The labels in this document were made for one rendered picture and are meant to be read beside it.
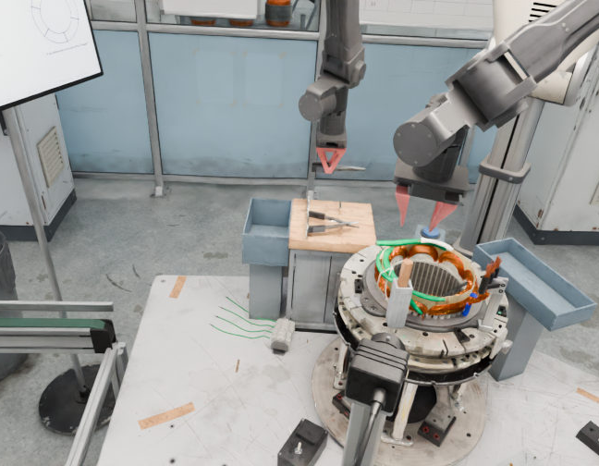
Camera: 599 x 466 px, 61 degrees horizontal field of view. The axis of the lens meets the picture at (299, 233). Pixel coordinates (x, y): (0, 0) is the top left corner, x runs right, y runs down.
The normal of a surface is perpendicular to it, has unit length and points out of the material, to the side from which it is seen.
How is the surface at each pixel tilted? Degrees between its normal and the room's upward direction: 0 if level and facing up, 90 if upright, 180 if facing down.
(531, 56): 75
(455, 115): 39
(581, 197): 90
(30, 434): 0
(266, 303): 90
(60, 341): 90
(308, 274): 90
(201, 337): 0
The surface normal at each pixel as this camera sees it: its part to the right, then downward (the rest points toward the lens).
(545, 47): -0.34, 0.26
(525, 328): 0.37, 0.54
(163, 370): 0.06, -0.83
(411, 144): -0.59, 0.46
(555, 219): 0.05, 0.56
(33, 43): 0.91, 0.17
